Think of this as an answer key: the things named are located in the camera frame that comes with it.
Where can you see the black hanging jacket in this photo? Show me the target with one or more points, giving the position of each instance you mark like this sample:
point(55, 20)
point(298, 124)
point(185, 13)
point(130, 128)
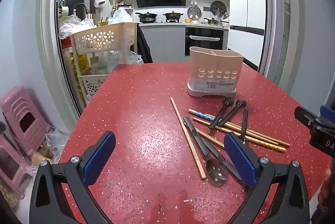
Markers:
point(143, 44)

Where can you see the black plastic utensil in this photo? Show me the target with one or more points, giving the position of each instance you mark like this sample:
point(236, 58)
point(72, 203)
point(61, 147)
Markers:
point(219, 158)

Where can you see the large black plastic spoon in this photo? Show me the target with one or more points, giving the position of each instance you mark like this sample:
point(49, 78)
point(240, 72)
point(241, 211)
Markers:
point(195, 135)

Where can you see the person's right forearm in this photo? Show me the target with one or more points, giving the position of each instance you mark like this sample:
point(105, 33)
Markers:
point(325, 187)

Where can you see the black built-in oven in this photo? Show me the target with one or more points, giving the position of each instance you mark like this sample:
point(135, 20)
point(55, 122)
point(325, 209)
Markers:
point(204, 39)

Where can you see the grey sliding door frame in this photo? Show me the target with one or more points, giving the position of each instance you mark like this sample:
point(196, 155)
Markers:
point(51, 30)

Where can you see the pink plastic stool stack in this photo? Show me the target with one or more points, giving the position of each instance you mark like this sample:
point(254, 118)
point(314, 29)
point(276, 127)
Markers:
point(26, 119)

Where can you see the round hanging steamer rack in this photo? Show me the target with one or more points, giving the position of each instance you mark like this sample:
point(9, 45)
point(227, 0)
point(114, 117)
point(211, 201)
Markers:
point(218, 8)

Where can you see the plain wooden chopstick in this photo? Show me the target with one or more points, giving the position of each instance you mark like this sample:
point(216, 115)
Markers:
point(187, 135)
point(209, 137)

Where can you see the beige perforated utensil holder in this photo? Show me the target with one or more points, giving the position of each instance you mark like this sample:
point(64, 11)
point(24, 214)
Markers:
point(216, 66)

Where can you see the black wok with lid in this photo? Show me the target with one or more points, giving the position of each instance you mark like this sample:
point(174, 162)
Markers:
point(172, 15)

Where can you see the white refrigerator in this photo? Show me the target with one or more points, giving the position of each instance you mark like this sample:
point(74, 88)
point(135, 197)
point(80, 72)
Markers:
point(246, 4)

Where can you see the hanging metal strainer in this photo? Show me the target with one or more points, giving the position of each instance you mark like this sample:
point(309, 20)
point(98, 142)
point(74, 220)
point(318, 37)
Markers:
point(194, 11)

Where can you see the beige flower-cutout storage trolley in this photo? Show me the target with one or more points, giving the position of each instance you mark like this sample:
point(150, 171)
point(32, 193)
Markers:
point(102, 39)

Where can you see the blue patterned wooden chopstick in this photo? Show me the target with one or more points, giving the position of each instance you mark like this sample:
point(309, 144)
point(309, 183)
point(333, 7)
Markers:
point(202, 114)

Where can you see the crumpled clear plastic bag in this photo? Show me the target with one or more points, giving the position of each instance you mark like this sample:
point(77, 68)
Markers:
point(76, 27)

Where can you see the black kitchen faucet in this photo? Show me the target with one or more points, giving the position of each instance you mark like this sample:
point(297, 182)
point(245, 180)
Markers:
point(81, 6)

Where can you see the hanging white plastic bag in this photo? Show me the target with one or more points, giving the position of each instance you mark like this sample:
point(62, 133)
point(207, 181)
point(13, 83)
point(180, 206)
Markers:
point(99, 0)

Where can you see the clear plastic bag of goods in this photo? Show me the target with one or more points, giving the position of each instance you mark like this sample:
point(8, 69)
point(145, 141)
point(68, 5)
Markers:
point(48, 148)

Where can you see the steel cooking pot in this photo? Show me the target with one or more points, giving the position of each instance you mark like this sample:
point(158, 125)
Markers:
point(211, 21)

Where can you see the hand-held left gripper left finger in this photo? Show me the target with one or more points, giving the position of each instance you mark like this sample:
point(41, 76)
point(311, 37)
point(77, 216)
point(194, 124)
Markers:
point(100, 156)

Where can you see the yellow patterned wooden chopstick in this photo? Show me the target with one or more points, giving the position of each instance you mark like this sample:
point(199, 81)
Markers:
point(261, 142)

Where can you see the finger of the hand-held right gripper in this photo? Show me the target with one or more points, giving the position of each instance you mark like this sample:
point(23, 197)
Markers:
point(327, 110)
point(303, 115)

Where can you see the yellow oil bottle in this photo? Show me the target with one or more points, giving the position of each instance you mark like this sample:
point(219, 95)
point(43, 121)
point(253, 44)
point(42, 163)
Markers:
point(78, 64)

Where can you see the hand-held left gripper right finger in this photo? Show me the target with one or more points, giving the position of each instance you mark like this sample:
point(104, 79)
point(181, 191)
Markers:
point(239, 158)

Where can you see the large clear plastic bag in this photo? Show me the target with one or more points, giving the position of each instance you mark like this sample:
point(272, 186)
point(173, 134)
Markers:
point(121, 15)

